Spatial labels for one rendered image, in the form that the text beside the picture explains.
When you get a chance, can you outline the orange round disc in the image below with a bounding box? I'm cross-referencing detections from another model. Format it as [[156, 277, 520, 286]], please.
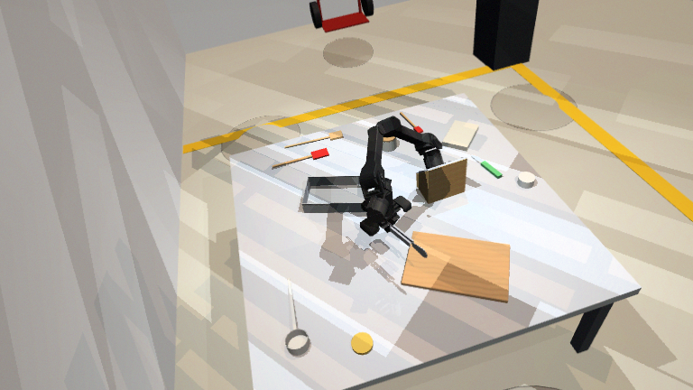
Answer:
[[351, 332, 374, 355]]

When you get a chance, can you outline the cream short cylinder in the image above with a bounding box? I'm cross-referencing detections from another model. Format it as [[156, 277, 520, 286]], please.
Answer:
[[517, 172, 535, 189]]

